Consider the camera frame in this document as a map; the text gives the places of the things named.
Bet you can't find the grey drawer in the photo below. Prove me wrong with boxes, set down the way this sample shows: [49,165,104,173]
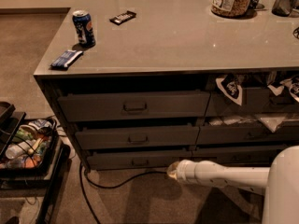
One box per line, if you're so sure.
[206,87,299,117]
[75,125,199,149]
[87,148,192,170]
[197,122,299,145]
[57,91,210,122]
[192,144,288,166]

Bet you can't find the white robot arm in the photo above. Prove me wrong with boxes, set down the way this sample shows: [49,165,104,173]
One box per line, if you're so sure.
[166,146,299,224]

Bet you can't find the grey counter cabinet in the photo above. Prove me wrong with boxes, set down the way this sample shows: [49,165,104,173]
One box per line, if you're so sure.
[35,0,298,169]

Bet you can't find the black white chip bag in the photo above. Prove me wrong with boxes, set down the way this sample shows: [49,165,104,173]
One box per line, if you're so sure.
[216,74,243,105]
[268,75,299,103]

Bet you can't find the clear plastic snack bags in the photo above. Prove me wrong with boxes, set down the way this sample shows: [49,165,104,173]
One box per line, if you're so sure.
[207,114,286,133]

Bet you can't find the black bin of snacks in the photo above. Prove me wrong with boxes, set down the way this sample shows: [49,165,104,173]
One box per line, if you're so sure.
[0,118,57,174]

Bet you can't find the blue snack packet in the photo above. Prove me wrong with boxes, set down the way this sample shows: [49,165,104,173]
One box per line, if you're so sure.
[50,49,83,69]

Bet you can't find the black candy bar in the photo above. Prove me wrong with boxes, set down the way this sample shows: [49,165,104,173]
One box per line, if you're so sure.
[109,10,136,25]

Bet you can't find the blue soda can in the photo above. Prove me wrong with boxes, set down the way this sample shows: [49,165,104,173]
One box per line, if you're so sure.
[72,10,95,48]

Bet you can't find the large nut jar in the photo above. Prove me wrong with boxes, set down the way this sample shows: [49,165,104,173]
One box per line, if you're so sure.
[211,0,250,18]

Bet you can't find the dark glass pitcher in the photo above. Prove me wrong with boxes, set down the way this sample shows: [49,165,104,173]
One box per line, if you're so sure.
[272,0,297,17]

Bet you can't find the black cart frame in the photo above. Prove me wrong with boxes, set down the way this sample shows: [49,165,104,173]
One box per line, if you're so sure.
[0,102,70,224]

